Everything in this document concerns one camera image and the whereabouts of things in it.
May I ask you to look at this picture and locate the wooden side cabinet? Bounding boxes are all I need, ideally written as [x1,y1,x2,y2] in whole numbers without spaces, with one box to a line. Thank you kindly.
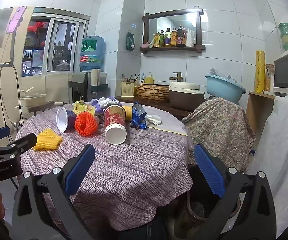
[246,92,276,141]

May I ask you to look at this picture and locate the window with metal frame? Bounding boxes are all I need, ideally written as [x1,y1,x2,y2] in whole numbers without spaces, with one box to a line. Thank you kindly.
[22,7,89,77]

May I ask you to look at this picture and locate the brown white rice cooker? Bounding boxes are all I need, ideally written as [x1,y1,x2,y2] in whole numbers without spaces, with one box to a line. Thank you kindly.
[169,82,205,112]

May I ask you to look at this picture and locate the pink phone on stand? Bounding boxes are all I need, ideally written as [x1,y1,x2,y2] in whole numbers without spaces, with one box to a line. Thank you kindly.
[6,6,27,34]

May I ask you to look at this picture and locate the woven wicker basket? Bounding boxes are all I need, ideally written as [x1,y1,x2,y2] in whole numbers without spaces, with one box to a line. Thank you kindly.
[136,83,169,102]

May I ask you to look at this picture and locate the blue water jug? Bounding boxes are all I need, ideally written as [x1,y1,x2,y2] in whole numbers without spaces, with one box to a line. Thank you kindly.
[79,36,105,72]

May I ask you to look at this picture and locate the purple plastic bag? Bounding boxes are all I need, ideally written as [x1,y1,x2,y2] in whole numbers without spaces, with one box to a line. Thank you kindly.
[89,97,121,115]

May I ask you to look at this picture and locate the green packet on wall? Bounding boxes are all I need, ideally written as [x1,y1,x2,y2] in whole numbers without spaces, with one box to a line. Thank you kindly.
[126,32,135,51]

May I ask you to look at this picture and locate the yellow foam fruit net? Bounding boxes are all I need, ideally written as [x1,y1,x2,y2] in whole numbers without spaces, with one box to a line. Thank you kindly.
[33,128,63,150]

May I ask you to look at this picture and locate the purple striped tablecloth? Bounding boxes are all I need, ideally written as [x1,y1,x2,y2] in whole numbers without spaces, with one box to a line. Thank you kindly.
[21,107,192,238]

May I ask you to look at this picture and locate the blue foil snack bag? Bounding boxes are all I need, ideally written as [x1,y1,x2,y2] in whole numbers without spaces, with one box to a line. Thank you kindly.
[130,102,147,129]

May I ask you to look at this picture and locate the wooden framed wall shelf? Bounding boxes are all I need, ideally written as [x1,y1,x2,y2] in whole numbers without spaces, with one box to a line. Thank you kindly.
[140,6,206,54]

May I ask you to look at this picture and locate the wooden chair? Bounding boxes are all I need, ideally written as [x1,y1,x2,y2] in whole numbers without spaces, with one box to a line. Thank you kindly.
[28,101,55,116]

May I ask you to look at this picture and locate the glass jar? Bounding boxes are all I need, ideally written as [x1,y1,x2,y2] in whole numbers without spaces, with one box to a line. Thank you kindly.
[264,64,275,92]

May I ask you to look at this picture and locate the red paper cup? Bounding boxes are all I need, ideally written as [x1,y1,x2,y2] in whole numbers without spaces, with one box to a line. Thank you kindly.
[104,105,127,145]

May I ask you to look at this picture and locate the light blue plastic basin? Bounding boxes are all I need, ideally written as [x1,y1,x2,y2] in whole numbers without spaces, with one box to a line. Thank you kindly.
[205,74,246,104]

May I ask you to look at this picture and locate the black trash bin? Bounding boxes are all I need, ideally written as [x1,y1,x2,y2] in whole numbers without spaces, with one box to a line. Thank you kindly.
[168,163,242,240]

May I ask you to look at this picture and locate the yellow can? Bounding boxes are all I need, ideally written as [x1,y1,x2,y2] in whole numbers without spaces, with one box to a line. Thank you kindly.
[123,106,133,121]

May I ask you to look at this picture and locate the brass faucet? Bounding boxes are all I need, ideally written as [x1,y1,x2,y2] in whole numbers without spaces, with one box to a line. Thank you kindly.
[169,72,184,82]

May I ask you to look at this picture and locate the green ceramic jar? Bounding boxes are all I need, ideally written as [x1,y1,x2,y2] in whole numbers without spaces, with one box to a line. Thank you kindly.
[278,22,288,51]

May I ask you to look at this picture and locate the black water dispenser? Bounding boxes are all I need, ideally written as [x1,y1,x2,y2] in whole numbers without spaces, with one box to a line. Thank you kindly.
[68,72,108,103]

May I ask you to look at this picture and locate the crumpled white tissue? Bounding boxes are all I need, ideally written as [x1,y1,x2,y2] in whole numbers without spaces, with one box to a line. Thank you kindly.
[146,115,162,126]

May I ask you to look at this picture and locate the yellow roll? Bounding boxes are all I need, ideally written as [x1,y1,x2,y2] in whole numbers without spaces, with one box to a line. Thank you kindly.
[254,50,265,93]

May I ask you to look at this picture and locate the white fabric cover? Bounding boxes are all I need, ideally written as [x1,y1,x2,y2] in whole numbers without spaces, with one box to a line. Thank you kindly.
[248,95,288,236]

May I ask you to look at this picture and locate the floral cloth cover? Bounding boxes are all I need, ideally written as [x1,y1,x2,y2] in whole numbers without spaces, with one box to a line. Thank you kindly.
[182,96,256,172]

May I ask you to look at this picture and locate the yellow soap dispenser bottle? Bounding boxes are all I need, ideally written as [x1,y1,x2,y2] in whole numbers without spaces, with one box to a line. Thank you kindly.
[144,72,154,84]

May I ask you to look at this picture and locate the chopstick holder box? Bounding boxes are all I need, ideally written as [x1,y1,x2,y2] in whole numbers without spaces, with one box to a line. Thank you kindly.
[121,74,140,97]

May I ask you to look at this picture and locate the yellow green snack wrapper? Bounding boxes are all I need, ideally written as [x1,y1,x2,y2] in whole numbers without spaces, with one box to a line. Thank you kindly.
[73,100,95,116]

